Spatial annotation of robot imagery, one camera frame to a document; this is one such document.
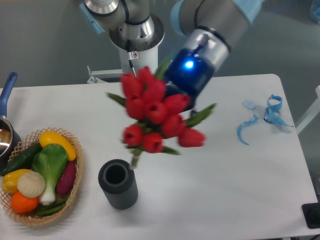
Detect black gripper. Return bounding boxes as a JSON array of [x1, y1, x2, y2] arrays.
[[163, 48, 215, 110]]

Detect red tulip bouquet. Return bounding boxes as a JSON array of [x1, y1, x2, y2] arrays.
[[107, 55, 216, 169]]

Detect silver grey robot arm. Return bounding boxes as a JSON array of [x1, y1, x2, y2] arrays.
[[79, 0, 262, 109]]

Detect dark grey ribbed vase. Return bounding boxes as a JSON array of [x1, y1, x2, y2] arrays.
[[98, 159, 139, 210]]

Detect light blue plastic cap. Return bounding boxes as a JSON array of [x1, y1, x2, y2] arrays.
[[242, 100, 256, 110]]

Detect blue curved plastic strip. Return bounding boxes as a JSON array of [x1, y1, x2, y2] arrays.
[[236, 113, 260, 146]]

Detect blue crumpled plastic strip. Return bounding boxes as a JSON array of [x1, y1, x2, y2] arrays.
[[263, 94, 294, 127]]

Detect blue object top right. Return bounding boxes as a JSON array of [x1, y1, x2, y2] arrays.
[[310, 0, 320, 24]]

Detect yellow squash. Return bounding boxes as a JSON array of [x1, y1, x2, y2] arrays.
[[39, 131, 77, 161]]

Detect green bok choy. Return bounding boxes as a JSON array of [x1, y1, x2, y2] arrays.
[[31, 143, 68, 206]]

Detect purple sweet potato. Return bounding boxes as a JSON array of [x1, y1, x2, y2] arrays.
[[56, 161, 76, 195]]

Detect woven wicker basket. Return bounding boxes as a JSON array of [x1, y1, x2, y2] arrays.
[[0, 127, 84, 226]]

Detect black device at table edge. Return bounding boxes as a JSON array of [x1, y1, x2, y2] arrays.
[[301, 202, 320, 229]]

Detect green cucumber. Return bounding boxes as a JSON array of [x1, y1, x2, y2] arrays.
[[0, 142, 43, 177]]

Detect green pea pods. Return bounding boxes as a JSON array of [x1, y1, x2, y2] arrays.
[[35, 198, 67, 217]]

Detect yellow bell pepper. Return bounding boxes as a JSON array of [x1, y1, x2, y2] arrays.
[[1, 169, 31, 194]]

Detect orange fruit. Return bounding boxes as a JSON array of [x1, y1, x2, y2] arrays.
[[10, 191, 39, 214]]

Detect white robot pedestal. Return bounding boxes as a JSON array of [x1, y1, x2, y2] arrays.
[[113, 38, 163, 74]]

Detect black cable on pedestal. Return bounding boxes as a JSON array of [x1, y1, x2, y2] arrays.
[[125, 39, 137, 76]]

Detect white metal base frame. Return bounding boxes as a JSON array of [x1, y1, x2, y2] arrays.
[[86, 65, 123, 84]]

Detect white frame leg right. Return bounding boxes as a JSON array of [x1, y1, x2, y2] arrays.
[[295, 85, 320, 135]]

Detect blue handled saucepan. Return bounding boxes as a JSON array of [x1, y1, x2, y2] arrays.
[[0, 72, 21, 170]]

